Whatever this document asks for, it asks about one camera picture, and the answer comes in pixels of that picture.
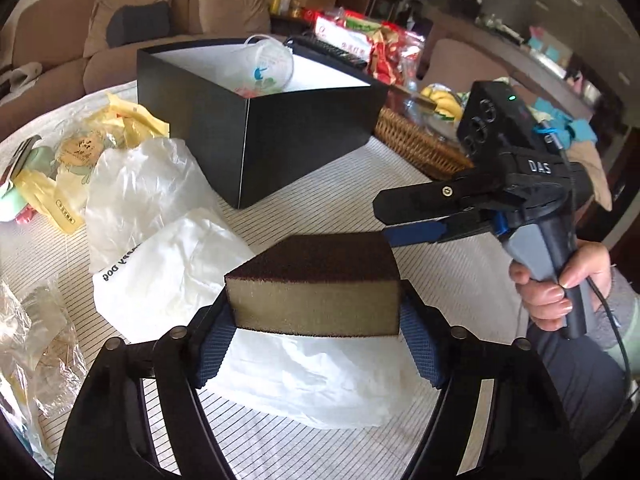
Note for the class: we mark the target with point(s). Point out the right hand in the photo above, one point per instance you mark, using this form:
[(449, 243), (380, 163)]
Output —
[(546, 302)]

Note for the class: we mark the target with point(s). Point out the red snack bags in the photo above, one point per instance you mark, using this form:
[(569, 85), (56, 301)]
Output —
[(392, 54)]

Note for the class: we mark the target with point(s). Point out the dark blue cushion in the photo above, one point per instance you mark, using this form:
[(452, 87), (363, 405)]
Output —
[(132, 24)]

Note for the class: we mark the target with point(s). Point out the brown sponge block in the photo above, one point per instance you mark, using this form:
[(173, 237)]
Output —
[(324, 285)]

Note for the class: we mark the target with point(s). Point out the clear crinkled plastic wrap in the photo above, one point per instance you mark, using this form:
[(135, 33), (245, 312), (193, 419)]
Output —
[(42, 366)]

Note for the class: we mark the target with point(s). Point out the yellow food mould packet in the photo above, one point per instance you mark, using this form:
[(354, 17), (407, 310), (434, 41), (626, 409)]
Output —
[(58, 187)]

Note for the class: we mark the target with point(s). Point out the white plastic glove bag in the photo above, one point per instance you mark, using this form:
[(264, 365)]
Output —
[(322, 382)]

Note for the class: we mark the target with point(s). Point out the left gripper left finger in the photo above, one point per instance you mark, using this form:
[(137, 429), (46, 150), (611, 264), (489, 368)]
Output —
[(108, 434)]

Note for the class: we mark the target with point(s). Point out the black storage box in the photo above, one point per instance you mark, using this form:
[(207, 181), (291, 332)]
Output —
[(249, 147)]

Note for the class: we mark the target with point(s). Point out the wicker basket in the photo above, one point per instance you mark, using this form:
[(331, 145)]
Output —
[(419, 147)]

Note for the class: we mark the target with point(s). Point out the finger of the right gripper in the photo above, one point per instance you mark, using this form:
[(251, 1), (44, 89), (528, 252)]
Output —
[(432, 200), (455, 227)]

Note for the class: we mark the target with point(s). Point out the mint green case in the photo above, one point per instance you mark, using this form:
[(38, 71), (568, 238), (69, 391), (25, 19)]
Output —
[(12, 203)]

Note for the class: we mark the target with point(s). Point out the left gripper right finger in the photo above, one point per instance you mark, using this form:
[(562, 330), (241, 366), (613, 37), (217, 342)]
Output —
[(527, 434)]

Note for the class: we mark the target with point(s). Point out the translucent disposable glove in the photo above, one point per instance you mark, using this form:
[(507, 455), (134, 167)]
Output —
[(135, 193)]

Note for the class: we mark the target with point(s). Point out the black remote control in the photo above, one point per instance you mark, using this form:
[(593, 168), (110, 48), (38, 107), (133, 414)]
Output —
[(321, 47)]

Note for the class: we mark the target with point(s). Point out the brown sofa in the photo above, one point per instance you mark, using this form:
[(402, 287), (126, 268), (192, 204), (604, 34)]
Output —
[(60, 48)]

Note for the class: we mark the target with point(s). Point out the banana bunch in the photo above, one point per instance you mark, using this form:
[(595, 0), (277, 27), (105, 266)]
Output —
[(447, 104)]

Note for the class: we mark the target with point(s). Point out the clear plastic measuring cup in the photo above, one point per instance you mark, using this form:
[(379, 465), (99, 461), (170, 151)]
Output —
[(262, 65)]

